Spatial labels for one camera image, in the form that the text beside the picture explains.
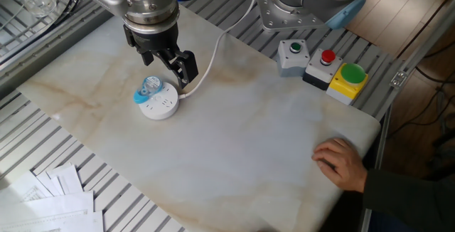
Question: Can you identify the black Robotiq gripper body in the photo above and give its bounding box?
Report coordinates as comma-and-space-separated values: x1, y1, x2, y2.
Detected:
122, 21, 181, 59

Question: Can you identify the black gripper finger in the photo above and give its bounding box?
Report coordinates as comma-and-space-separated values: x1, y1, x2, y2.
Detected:
140, 50, 155, 67
154, 48, 200, 90

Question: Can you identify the white power strip cable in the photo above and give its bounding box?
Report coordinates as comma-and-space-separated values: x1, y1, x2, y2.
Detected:
178, 0, 259, 100

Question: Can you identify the round white power strip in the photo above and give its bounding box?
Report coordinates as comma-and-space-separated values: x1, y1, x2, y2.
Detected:
138, 81, 181, 121

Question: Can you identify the dark-sleeved forearm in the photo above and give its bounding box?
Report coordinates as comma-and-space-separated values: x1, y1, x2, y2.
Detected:
361, 168, 455, 232

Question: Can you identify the grey box small green button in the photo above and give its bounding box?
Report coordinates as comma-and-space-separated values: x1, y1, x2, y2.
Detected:
276, 38, 311, 78

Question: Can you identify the white black box red button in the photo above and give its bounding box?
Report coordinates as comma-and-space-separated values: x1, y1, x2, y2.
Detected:
302, 48, 344, 92

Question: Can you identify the yellow box green mushroom button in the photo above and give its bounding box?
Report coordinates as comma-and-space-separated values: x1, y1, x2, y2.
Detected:
326, 62, 370, 106

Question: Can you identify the person's bare hand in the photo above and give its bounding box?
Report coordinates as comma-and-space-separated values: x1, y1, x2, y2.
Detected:
311, 137, 369, 194

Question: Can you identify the blue translucent plug-in light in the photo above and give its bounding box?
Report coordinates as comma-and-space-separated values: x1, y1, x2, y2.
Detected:
133, 75, 164, 105

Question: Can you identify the small white paper sheet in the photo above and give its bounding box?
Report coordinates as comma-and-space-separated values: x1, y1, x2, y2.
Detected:
45, 163, 85, 195

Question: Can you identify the large white paper sheet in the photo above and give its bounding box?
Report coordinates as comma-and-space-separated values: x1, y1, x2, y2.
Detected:
0, 190, 95, 223

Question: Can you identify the printed white paper sheet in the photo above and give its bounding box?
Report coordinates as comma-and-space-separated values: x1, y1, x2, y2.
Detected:
0, 210, 105, 232

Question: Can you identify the black cable bundle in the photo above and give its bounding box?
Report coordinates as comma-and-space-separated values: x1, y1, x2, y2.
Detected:
0, 0, 83, 66

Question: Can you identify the aluminium profile rail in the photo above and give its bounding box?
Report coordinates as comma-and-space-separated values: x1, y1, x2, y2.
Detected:
0, 8, 114, 96

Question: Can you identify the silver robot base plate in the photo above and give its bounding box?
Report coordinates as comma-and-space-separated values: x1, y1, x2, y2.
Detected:
255, 0, 332, 33

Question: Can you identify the metal frame corner bracket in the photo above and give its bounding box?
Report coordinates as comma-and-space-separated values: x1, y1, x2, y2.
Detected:
390, 69, 409, 89

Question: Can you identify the aluminium frame rail with leg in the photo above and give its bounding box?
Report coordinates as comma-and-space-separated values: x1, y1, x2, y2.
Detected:
358, 0, 455, 232

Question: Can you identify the black floor cable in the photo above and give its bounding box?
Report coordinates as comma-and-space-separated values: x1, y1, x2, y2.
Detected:
386, 39, 455, 140

